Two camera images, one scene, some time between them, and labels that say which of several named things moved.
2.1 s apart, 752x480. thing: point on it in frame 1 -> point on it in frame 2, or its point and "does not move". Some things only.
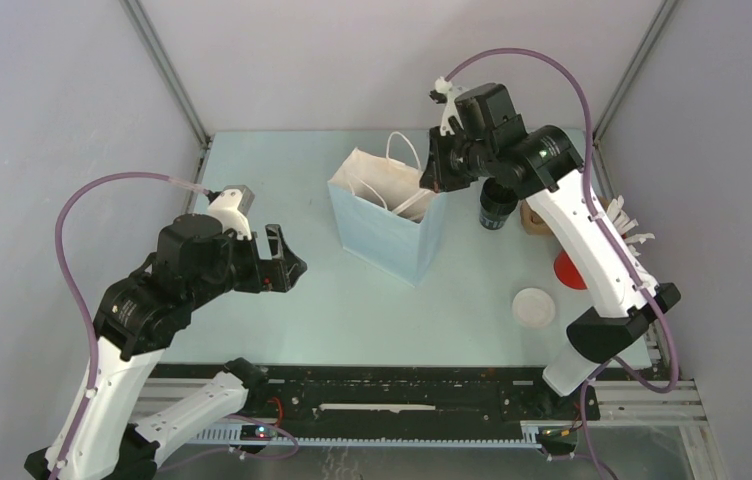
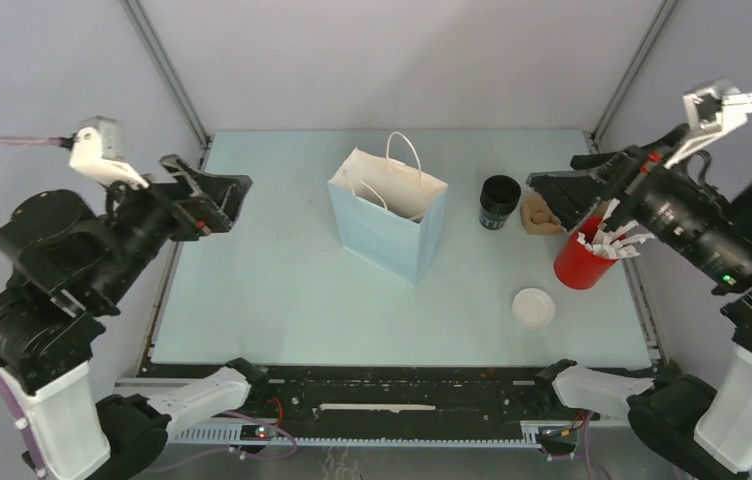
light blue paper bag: (386, 213) does not move
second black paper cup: (497, 203) does not move
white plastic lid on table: (533, 307) does not move
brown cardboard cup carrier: (532, 223) does not move
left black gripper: (286, 266) -> (213, 199)
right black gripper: (435, 177) -> (567, 191)
